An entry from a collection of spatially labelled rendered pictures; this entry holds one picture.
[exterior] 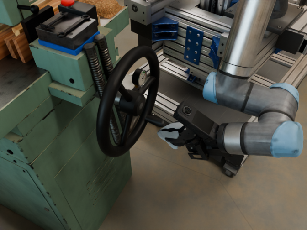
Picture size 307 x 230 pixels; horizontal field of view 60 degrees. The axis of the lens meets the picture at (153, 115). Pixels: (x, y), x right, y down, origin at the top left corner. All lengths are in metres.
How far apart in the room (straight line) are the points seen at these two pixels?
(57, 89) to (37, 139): 0.14
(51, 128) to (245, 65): 0.50
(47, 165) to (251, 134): 0.53
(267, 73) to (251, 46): 1.25
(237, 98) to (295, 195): 1.02
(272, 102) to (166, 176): 0.94
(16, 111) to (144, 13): 0.78
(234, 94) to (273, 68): 1.31
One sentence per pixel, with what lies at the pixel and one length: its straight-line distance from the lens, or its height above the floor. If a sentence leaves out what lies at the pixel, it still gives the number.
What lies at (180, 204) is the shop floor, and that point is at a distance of 1.41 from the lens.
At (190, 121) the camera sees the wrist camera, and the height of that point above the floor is 0.82.
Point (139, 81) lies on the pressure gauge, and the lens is 0.97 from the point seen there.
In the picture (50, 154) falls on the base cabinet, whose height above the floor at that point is 0.68.
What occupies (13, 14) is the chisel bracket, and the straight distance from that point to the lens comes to 0.73.
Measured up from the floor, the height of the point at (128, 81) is 0.62.
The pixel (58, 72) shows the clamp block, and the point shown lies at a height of 0.90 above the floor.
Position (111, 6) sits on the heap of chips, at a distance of 0.87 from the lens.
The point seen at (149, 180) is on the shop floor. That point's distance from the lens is 1.47.
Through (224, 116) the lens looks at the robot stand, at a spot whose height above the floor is 0.21.
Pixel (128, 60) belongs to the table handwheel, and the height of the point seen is 0.95.
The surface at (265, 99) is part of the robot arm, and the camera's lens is 0.66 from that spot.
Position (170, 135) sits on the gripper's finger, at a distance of 0.71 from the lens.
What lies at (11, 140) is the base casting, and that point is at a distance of 0.69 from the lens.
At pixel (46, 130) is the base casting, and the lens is 0.73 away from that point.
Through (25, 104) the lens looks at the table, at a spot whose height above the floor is 0.87.
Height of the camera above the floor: 1.28
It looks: 47 degrees down
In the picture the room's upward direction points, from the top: straight up
